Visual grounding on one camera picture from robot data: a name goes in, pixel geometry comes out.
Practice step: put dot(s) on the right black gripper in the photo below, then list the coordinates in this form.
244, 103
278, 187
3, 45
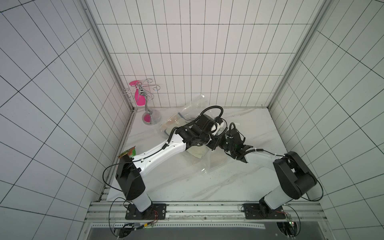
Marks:
227, 143

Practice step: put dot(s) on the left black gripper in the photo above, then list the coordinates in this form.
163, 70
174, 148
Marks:
215, 143

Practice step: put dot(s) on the light green towel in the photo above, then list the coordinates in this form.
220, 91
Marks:
198, 151

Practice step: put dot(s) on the clear plastic vacuum bag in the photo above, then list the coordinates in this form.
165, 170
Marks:
198, 106

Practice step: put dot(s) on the blue and cream towel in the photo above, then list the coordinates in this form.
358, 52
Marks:
179, 119

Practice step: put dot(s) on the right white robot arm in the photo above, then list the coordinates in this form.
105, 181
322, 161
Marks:
295, 177

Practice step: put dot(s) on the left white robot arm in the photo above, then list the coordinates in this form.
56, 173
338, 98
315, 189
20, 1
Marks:
131, 171

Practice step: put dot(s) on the chrome cup holder stand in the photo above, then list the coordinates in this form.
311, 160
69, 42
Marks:
150, 117

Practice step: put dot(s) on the pink plastic cup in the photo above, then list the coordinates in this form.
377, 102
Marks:
139, 98

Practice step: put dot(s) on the colourful snack packet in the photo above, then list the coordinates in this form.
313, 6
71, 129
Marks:
131, 152

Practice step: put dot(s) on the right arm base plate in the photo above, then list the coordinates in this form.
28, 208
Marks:
253, 211

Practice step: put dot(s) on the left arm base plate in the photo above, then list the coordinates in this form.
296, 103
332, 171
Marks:
155, 211

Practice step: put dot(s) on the aluminium mounting rail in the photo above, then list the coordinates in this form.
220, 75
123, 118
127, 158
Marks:
203, 212

